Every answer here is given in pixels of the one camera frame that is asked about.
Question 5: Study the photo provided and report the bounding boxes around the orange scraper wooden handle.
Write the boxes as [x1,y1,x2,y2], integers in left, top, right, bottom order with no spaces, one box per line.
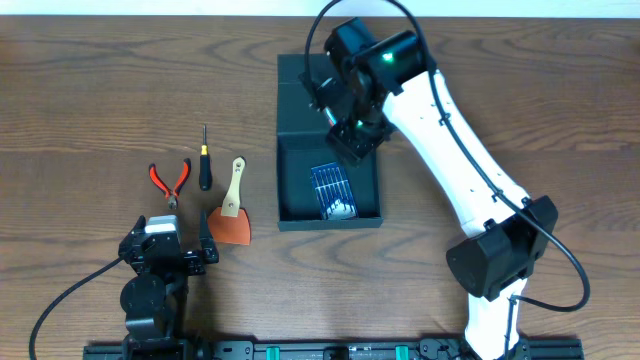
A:
[207,157,251,246]

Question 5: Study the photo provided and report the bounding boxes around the black yellow screwdriver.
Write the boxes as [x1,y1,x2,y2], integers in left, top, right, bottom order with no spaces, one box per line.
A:
[199,125,212,191]

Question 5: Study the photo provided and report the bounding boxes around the blue drill bit case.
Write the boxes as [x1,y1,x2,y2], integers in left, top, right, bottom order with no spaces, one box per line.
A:
[310,162,358,221]

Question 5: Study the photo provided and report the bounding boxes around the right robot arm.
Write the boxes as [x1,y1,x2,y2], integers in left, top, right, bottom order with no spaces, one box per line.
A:
[301,19,558,359]

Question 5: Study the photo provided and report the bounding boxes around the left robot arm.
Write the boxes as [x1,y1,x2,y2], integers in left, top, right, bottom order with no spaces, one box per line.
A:
[118,212,219,341]

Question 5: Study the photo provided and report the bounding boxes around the black open gift box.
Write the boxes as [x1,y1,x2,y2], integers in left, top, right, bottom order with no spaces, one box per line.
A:
[276,54,383,232]

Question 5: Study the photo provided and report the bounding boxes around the red handled pliers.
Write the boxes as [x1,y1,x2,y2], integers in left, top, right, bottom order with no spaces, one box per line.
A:
[147,157,193,211]

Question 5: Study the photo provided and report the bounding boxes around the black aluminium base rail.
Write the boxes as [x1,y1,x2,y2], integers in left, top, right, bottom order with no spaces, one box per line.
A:
[82,338,585,360]

